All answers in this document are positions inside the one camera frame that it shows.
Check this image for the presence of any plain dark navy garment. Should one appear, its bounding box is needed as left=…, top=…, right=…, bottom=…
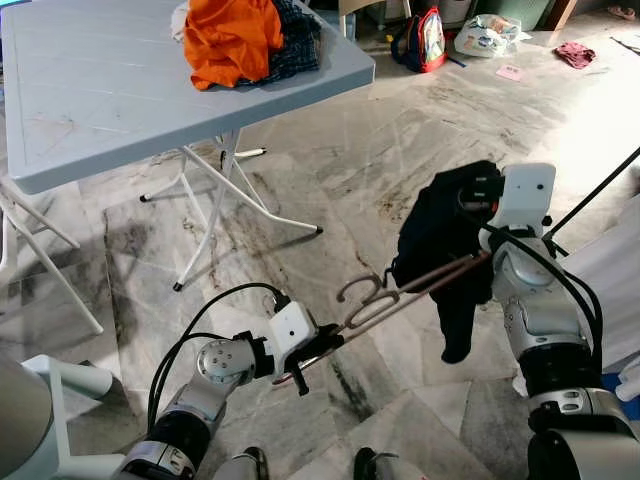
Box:
left=390, top=160, right=506, bottom=364

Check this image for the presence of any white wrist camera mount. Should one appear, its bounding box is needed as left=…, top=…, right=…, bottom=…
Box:
left=497, top=163, right=557, bottom=236
left=268, top=300, right=319, bottom=359

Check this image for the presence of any white t-shirt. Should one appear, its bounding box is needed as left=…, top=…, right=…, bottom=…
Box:
left=565, top=195, right=640, bottom=396

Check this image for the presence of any dark plaid garment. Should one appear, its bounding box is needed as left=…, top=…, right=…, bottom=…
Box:
left=240, top=0, right=323, bottom=86

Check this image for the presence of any red printed bag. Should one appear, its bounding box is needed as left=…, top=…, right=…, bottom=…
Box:
left=390, top=8, right=448, bottom=73

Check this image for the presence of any white printed plastic bag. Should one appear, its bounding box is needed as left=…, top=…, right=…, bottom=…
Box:
left=455, top=15, right=531, bottom=58

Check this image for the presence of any dark green cabinet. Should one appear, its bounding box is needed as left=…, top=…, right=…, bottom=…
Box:
left=470, top=0, right=576, bottom=31

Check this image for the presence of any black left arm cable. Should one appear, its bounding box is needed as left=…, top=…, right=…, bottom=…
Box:
left=148, top=282, right=291, bottom=431

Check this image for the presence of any brown plastic clothes hanger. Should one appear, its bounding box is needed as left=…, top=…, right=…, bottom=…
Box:
left=272, top=250, right=493, bottom=386

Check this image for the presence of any robot left leg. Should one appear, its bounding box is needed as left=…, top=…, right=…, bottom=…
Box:
left=215, top=447, right=269, bottom=480

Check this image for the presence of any white cloth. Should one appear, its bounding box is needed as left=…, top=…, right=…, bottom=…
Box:
left=170, top=5, right=191, bottom=41

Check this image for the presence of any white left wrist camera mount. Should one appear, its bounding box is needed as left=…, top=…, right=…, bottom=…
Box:
left=268, top=300, right=319, bottom=359

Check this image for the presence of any magenta crumpled cloth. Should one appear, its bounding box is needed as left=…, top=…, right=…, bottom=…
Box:
left=553, top=42, right=598, bottom=69

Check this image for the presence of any grey-blue folding table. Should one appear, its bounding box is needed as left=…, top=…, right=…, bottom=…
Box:
left=0, top=0, right=376, bottom=336

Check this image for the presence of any robot right leg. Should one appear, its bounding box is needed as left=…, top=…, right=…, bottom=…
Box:
left=353, top=447, right=431, bottom=480

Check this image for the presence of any robot leg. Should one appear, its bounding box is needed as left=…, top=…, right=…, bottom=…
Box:
left=353, top=447, right=431, bottom=480
left=215, top=447, right=269, bottom=480

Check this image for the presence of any orange garment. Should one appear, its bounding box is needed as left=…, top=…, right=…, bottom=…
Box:
left=183, top=0, right=284, bottom=91

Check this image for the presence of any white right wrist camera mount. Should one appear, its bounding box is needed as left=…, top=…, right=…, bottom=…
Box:
left=497, top=163, right=557, bottom=236

